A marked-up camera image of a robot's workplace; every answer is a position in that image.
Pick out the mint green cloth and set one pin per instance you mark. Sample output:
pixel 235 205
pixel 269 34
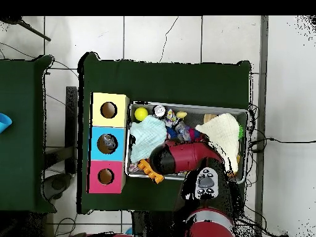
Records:
pixel 148 135

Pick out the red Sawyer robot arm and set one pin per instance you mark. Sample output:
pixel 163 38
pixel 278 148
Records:
pixel 187 155

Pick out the shallow mesh bin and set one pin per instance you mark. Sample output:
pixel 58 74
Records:
pixel 197 111

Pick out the wooden box with three holes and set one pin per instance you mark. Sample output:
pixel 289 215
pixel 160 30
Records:
pixel 108 121

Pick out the blue spiky ball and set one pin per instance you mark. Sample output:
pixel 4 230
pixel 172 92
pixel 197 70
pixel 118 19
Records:
pixel 172 133

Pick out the silver drink can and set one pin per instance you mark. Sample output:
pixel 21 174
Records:
pixel 159 111

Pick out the yellow ball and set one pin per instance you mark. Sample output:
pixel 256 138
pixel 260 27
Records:
pixel 141 114

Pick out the orange toy building block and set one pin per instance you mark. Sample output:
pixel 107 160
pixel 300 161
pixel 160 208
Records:
pixel 150 171

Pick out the dark green table cloth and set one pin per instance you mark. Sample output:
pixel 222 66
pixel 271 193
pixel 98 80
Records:
pixel 17 98
pixel 172 81

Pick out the cream cloth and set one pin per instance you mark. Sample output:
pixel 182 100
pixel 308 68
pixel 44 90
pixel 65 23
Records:
pixel 224 130

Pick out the light blue round object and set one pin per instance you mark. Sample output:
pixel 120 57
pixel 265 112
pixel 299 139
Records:
pixel 128 230

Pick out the blue plastic cup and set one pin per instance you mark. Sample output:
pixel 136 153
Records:
pixel 5 123

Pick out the black rod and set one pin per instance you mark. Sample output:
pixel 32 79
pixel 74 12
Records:
pixel 37 33

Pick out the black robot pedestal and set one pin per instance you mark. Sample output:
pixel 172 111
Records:
pixel 155 226

